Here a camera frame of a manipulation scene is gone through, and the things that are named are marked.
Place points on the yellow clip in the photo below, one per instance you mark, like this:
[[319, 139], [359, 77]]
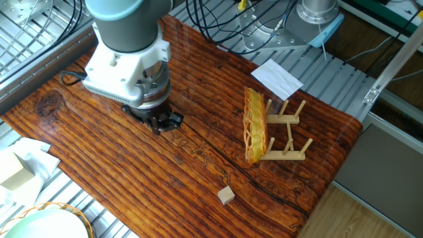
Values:
[[242, 4]]

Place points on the wooden peg dish rack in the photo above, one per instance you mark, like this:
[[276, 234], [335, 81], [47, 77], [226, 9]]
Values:
[[285, 153]]

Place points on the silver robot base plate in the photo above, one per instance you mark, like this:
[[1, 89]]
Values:
[[264, 36]]

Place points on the perforated aluminium plate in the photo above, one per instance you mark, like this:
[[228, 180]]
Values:
[[20, 10]]

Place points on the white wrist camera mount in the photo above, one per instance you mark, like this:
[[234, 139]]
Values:
[[122, 76]]

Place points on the pale green plate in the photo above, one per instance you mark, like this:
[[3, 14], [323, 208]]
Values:
[[46, 226]]

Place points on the yellow wicker basket dish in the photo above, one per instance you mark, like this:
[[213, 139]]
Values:
[[255, 127]]

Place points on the beige cardboard box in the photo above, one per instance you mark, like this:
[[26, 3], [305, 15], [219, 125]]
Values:
[[13, 172]]

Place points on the small wooden cube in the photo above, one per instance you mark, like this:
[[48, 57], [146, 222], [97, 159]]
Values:
[[226, 195]]

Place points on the white paper sheet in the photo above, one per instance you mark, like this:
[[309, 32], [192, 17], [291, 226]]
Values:
[[276, 79]]

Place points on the aluminium frame bar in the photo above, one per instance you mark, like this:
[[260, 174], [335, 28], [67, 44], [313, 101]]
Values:
[[393, 63]]

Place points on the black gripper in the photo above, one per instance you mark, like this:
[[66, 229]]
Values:
[[147, 114]]

